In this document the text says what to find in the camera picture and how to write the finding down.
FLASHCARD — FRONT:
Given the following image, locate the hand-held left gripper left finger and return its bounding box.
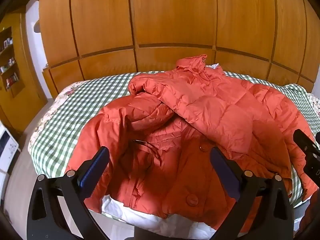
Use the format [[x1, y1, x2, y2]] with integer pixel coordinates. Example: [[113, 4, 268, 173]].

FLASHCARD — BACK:
[[26, 146, 110, 240]]

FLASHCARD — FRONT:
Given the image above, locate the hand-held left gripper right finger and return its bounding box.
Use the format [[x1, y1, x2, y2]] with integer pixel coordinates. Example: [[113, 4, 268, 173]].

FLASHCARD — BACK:
[[209, 147, 295, 240]]

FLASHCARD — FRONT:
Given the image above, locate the wooden wardrobe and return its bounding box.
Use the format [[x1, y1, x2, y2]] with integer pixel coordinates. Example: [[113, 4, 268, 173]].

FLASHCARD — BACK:
[[37, 0, 320, 101]]

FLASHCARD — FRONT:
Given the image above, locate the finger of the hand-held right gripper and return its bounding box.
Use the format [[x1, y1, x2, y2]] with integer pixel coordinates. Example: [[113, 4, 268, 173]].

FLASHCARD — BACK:
[[293, 129, 320, 158]]

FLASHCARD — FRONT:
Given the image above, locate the row of bottles and jars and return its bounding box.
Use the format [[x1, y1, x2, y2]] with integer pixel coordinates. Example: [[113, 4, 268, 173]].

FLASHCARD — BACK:
[[0, 37, 19, 90]]

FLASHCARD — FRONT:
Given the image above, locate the green checked bed cover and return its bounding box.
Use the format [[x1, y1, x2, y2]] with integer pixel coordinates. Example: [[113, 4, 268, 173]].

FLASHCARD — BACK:
[[30, 70, 316, 220]]

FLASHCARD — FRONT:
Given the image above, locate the wooden shelf unit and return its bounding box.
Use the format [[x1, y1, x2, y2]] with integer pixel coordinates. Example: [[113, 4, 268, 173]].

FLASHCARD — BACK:
[[0, 7, 48, 135]]

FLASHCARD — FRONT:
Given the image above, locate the orange puffer jacket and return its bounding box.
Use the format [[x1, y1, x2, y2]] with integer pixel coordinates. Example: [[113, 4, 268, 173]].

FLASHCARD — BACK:
[[65, 54, 316, 227]]

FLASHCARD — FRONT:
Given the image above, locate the white appliance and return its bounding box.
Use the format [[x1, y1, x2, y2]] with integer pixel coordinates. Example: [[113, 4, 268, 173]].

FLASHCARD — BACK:
[[0, 125, 20, 176]]

